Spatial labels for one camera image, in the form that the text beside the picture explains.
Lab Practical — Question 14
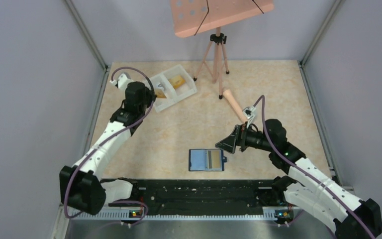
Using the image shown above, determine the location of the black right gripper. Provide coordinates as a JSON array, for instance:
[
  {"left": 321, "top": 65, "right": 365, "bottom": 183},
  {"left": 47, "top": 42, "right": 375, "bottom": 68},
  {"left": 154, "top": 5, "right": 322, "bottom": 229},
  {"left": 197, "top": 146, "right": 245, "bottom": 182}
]
[{"left": 215, "top": 121, "right": 274, "bottom": 154}]

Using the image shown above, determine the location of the pink tripod music stand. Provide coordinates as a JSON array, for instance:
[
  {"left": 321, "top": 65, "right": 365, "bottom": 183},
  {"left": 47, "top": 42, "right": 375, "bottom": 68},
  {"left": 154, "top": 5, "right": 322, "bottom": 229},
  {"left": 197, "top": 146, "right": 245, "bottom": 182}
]
[{"left": 169, "top": 0, "right": 274, "bottom": 100}]

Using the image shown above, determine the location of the pink cylindrical tube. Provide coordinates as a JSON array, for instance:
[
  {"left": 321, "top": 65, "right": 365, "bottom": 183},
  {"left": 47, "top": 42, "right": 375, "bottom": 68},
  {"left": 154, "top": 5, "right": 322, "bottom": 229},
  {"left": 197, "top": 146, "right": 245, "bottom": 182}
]
[{"left": 222, "top": 88, "right": 247, "bottom": 123}]

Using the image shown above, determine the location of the white two-compartment plastic tray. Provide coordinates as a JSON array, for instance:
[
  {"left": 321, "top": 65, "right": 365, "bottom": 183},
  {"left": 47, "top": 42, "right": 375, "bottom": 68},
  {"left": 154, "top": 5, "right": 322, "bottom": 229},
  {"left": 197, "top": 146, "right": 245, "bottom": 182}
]
[{"left": 150, "top": 64, "right": 197, "bottom": 113}]

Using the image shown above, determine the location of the silver card in tray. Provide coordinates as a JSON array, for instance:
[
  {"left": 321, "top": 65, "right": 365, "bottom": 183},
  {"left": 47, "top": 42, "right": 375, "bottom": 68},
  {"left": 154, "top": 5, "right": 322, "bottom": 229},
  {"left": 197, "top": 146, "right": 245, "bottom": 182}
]
[{"left": 156, "top": 82, "right": 165, "bottom": 91}]

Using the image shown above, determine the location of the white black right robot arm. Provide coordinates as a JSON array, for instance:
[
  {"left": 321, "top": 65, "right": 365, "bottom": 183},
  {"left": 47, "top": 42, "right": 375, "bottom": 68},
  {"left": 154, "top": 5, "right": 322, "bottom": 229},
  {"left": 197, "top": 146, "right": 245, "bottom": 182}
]
[{"left": 215, "top": 119, "right": 382, "bottom": 239}]

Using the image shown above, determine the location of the blue leather card holder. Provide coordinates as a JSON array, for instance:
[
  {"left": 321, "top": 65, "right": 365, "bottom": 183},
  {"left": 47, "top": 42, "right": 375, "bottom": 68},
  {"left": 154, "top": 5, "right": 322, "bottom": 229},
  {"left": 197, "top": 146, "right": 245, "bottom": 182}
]
[{"left": 189, "top": 149, "right": 228, "bottom": 172}]

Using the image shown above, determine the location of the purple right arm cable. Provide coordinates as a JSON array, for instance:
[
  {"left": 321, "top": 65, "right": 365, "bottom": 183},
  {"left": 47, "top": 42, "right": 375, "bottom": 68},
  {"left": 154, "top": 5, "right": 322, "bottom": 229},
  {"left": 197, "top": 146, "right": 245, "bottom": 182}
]
[{"left": 253, "top": 95, "right": 376, "bottom": 239}]

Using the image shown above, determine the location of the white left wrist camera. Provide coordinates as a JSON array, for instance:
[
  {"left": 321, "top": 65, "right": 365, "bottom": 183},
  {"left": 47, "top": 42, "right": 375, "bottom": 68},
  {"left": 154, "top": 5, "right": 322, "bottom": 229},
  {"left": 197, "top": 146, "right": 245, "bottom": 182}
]
[{"left": 110, "top": 72, "right": 133, "bottom": 90}]

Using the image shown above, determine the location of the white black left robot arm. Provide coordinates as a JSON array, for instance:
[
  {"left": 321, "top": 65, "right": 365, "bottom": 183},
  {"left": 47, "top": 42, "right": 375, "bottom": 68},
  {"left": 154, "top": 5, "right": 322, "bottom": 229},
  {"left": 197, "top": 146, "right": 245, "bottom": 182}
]
[{"left": 59, "top": 81, "right": 156, "bottom": 219}]

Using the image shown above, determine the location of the aluminium frame rail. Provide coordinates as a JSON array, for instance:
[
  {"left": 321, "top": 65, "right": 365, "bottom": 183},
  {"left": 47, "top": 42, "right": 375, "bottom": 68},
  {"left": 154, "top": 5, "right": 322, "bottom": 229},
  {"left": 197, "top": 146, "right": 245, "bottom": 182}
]
[{"left": 50, "top": 207, "right": 336, "bottom": 239}]

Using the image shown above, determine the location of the yellow card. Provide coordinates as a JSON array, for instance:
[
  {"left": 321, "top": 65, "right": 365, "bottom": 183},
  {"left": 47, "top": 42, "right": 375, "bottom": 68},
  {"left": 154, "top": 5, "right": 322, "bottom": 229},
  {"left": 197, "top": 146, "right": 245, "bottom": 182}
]
[
  {"left": 155, "top": 89, "right": 167, "bottom": 99},
  {"left": 168, "top": 75, "right": 186, "bottom": 90}
]

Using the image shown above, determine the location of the yellow card in tray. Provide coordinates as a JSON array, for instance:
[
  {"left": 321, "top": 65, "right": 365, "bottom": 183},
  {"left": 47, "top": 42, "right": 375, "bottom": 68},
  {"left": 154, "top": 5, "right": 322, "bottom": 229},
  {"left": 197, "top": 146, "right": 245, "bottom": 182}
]
[{"left": 168, "top": 75, "right": 186, "bottom": 90}]

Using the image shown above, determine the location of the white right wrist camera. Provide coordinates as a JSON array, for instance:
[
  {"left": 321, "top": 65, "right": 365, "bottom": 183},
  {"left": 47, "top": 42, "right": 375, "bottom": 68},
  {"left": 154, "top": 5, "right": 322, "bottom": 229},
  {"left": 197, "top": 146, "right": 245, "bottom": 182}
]
[{"left": 242, "top": 105, "right": 257, "bottom": 127}]

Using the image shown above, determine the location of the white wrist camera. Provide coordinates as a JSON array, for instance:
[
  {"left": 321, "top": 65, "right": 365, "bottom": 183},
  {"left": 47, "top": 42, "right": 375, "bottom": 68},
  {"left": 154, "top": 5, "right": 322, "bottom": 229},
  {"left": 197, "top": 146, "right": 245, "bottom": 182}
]
[
  {"left": 110, "top": 72, "right": 133, "bottom": 90},
  {"left": 242, "top": 105, "right": 257, "bottom": 127}
]

